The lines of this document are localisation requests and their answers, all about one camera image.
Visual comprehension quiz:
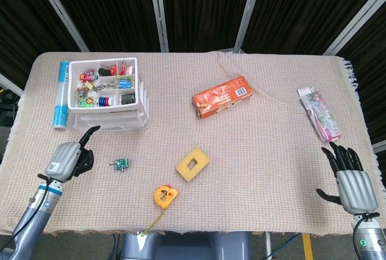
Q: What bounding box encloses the yellow tape measure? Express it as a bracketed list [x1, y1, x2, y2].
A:
[141, 184, 180, 236]

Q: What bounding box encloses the white screen frame post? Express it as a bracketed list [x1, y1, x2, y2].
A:
[147, 0, 169, 52]
[233, 0, 266, 53]
[30, 0, 90, 52]
[322, 0, 386, 55]

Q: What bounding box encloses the clear plastic drawer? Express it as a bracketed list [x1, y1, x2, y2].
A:
[72, 109, 146, 119]
[72, 122, 151, 131]
[72, 116, 148, 125]

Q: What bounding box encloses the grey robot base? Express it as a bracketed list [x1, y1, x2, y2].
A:
[120, 231, 253, 260]

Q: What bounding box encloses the small green electronic part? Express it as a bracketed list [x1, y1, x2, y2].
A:
[109, 157, 130, 173]

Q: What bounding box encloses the yellow sponge with hole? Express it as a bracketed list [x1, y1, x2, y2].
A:
[176, 147, 210, 183]

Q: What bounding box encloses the blue plastic wrap roll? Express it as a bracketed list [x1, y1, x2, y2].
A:
[51, 60, 71, 130]

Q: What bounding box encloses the white frame bar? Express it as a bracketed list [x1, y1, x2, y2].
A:
[0, 72, 25, 98]

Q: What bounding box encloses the red wrapped packet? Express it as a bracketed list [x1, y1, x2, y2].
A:
[119, 60, 133, 75]

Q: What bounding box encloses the beige woven tablecloth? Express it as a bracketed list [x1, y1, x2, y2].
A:
[0, 50, 386, 238]

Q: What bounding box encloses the stack of coloured discs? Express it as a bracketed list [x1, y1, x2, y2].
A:
[98, 95, 115, 107]

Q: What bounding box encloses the orange cardboard box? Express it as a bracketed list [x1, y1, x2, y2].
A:
[192, 75, 254, 119]

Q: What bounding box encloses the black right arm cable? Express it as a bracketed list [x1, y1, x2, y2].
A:
[352, 211, 381, 260]

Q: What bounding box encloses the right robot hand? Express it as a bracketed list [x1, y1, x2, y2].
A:
[315, 141, 379, 215]

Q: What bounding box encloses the blue clips packet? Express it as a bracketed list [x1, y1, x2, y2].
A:
[116, 75, 134, 89]

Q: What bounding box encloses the dark pleated curtain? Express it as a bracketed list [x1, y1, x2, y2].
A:
[0, 0, 386, 152]

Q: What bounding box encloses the floral tissue packet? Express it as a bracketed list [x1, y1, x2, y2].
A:
[297, 86, 343, 143]

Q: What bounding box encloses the metal keychain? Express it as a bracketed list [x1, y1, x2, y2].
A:
[93, 81, 118, 92]

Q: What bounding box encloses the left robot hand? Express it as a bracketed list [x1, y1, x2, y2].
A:
[45, 125, 101, 184]

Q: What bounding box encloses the white compartment organizer box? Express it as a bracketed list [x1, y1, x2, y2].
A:
[68, 57, 151, 131]

